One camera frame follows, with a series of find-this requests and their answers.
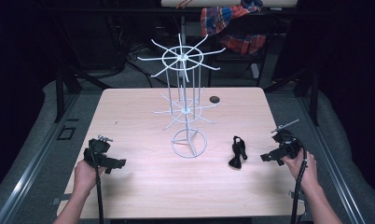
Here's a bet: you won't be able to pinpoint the white background table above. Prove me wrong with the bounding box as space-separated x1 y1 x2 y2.
160 0 299 8

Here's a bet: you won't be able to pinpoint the person's left hand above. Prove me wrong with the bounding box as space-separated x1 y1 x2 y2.
74 158 108 191

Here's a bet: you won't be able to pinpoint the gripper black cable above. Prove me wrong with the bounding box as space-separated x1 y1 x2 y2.
289 138 309 224
90 148 105 224

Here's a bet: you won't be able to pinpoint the black bow tie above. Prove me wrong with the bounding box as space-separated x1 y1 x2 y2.
228 135 248 170

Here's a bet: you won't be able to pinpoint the black chair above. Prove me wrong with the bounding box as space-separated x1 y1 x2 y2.
206 12 280 89

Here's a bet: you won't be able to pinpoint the white wire display rack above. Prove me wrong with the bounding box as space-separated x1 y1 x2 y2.
136 33 227 160

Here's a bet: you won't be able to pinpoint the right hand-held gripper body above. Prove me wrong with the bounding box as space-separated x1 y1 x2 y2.
271 119 303 161

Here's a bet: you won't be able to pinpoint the metal floor rail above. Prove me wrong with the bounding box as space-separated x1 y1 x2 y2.
297 96 368 224
0 92 81 224

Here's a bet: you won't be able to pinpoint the plaid cloth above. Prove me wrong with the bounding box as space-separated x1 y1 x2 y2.
200 0 268 56

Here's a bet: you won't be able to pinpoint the black metal stand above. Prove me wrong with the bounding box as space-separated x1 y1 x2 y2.
263 69 321 127
53 66 113 124

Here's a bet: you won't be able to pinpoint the black floor cables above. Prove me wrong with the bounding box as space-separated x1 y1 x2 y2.
125 43 169 89

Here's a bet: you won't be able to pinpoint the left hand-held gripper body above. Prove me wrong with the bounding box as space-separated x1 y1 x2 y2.
83 134 116 169

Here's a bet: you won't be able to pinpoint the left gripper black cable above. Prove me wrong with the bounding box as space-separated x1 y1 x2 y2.
90 148 105 224

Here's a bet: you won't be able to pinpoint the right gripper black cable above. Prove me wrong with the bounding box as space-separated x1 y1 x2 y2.
289 138 309 224

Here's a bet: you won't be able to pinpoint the person's right hand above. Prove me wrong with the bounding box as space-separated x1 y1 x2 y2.
281 150 319 189

